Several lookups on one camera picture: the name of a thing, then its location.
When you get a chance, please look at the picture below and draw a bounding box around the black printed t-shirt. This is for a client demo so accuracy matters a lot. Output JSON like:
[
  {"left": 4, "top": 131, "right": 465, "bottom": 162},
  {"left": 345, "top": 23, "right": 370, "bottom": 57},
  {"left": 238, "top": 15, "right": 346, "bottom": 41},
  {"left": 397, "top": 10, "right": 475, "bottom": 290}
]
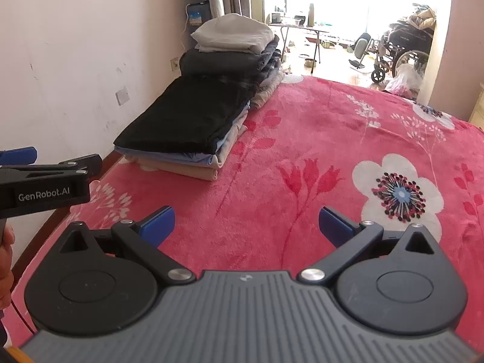
[{"left": 114, "top": 77, "right": 252, "bottom": 155}]

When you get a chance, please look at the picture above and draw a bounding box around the grey floor fan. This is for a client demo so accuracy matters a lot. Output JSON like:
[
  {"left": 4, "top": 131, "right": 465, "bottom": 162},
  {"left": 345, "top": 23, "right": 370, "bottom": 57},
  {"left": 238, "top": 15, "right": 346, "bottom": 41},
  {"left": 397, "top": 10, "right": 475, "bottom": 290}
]
[{"left": 348, "top": 32, "right": 373, "bottom": 71}]

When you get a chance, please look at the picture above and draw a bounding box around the dark grey folded garment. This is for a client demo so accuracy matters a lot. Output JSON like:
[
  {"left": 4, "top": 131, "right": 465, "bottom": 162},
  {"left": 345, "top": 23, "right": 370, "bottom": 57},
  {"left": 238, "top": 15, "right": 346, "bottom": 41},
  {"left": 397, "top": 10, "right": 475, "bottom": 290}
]
[{"left": 179, "top": 47, "right": 273, "bottom": 81}]

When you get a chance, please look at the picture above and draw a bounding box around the black wheelchair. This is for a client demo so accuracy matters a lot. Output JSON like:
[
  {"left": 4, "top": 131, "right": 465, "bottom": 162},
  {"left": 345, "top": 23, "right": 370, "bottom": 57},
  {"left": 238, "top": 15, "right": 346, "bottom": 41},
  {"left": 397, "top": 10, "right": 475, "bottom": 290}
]
[{"left": 371, "top": 3, "right": 436, "bottom": 84}]

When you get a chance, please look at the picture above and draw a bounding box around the tan folded garment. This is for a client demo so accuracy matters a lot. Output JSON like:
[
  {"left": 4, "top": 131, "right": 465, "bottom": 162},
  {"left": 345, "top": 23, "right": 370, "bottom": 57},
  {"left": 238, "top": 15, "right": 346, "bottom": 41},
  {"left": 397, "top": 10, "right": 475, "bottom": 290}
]
[{"left": 250, "top": 72, "right": 285, "bottom": 110}]

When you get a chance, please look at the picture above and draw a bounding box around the brown padded coat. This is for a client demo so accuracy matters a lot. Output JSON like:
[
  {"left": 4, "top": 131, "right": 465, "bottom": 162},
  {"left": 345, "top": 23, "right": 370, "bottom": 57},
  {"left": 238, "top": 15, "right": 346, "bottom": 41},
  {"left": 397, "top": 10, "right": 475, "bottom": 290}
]
[{"left": 406, "top": 4, "right": 437, "bottom": 31}]

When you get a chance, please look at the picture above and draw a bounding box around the pale grey folded garment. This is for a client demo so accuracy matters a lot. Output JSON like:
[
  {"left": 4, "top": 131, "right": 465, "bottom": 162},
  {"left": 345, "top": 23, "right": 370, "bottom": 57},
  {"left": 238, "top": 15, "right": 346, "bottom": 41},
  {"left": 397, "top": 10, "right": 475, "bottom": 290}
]
[{"left": 191, "top": 13, "right": 276, "bottom": 54}]

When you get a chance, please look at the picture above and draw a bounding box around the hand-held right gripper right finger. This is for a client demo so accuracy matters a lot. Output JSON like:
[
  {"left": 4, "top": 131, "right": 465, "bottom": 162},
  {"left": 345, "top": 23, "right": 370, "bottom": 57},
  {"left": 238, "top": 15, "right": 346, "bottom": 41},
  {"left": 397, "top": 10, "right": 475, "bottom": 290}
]
[{"left": 319, "top": 206, "right": 439, "bottom": 285}]

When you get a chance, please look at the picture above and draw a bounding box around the pink floral blanket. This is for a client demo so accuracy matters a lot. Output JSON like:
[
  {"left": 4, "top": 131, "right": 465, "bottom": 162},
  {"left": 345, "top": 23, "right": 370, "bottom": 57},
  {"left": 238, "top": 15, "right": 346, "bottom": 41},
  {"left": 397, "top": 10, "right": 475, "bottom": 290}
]
[{"left": 0, "top": 76, "right": 484, "bottom": 363}]

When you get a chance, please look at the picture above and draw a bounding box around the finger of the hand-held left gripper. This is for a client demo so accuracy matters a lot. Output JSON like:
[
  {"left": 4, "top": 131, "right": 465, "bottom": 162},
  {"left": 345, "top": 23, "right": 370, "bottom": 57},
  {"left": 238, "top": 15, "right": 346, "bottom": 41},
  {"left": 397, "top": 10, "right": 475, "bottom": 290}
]
[
  {"left": 0, "top": 146, "right": 38, "bottom": 166},
  {"left": 58, "top": 154, "right": 103, "bottom": 178}
]

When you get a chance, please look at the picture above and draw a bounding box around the beige folded garment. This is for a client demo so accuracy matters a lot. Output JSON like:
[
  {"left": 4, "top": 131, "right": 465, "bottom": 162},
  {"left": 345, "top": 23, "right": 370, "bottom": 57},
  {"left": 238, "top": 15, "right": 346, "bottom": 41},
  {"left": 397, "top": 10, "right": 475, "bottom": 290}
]
[{"left": 134, "top": 121, "right": 247, "bottom": 181}]

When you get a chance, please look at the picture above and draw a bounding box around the person's left hand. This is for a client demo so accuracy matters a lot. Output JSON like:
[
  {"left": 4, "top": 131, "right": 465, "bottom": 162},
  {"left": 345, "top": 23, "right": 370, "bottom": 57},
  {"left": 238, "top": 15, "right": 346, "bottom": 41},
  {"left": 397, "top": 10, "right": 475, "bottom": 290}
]
[{"left": 0, "top": 224, "right": 16, "bottom": 311}]

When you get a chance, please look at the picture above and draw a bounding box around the folding table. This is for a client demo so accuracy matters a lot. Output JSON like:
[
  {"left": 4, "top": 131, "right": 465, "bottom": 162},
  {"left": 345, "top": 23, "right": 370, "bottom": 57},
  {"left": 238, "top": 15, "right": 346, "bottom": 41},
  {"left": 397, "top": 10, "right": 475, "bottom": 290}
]
[{"left": 268, "top": 22, "right": 330, "bottom": 65}]

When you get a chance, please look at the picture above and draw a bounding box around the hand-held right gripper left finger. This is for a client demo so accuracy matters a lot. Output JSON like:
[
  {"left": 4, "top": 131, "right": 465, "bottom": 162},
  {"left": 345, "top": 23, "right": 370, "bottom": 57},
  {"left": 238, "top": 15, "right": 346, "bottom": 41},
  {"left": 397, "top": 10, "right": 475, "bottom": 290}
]
[{"left": 58, "top": 206, "right": 196, "bottom": 285}]

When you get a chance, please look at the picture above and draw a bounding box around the translucent plastic bag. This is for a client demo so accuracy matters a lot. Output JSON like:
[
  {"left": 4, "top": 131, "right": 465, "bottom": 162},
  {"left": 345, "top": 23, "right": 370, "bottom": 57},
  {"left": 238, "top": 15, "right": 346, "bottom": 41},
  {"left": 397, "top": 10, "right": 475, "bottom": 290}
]
[{"left": 385, "top": 64, "right": 423, "bottom": 97}]

